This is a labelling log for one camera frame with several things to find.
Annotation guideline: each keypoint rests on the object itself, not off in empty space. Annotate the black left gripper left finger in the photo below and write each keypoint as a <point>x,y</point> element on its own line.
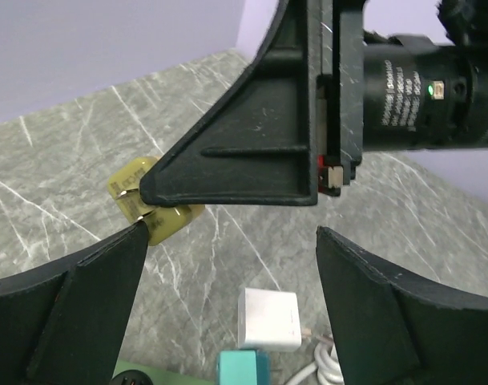
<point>64,322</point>

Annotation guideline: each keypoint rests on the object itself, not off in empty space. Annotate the teal plug adapter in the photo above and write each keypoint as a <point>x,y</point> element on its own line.
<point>243,367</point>

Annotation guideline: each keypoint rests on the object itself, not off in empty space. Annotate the green power strip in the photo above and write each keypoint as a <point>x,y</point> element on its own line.
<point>132,373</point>

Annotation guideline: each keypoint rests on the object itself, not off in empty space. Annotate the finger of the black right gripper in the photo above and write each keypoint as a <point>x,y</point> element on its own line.
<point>257,144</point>

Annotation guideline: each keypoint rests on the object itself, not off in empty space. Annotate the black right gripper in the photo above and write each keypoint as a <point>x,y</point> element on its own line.
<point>400,92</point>

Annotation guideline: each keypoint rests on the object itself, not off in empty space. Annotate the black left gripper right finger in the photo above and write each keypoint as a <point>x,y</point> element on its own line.
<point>392,326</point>

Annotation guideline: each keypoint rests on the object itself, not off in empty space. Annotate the white plug adapter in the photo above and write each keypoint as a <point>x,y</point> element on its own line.
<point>268,320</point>

